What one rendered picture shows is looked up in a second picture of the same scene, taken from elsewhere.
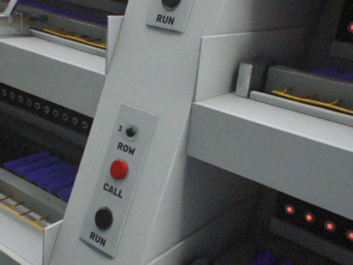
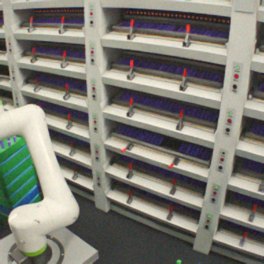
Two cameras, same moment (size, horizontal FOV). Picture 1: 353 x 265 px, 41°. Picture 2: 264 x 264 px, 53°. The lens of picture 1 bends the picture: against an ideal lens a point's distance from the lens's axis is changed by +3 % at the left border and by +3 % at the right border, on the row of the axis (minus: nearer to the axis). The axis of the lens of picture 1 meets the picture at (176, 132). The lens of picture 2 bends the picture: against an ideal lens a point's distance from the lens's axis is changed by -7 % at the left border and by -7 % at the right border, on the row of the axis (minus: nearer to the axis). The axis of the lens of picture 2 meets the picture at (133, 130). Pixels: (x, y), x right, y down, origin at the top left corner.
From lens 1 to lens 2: 0.99 m
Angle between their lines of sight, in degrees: 24
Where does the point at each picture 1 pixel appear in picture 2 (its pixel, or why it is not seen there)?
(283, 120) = (251, 148)
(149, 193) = (229, 163)
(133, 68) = (221, 141)
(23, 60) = (190, 137)
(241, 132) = (245, 152)
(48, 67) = (198, 139)
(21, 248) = (199, 172)
